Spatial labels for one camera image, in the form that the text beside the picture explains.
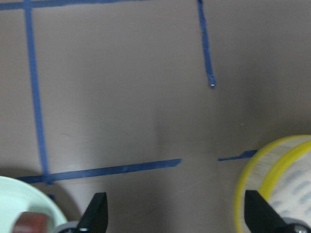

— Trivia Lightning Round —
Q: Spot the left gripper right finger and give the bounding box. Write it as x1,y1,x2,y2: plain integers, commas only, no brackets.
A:
244,190,291,233

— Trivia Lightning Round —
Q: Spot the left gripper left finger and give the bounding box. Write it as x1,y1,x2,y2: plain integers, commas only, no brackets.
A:
75,192,108,233

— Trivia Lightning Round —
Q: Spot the green plate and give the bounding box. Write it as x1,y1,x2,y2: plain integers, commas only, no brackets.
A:
0,176,67,233

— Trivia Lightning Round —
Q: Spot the brown bun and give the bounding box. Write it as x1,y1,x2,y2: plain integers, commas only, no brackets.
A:
11,212,49,233

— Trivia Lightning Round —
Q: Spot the lower yellow steamer layer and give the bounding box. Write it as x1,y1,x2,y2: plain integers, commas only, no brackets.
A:
233,135,311,233

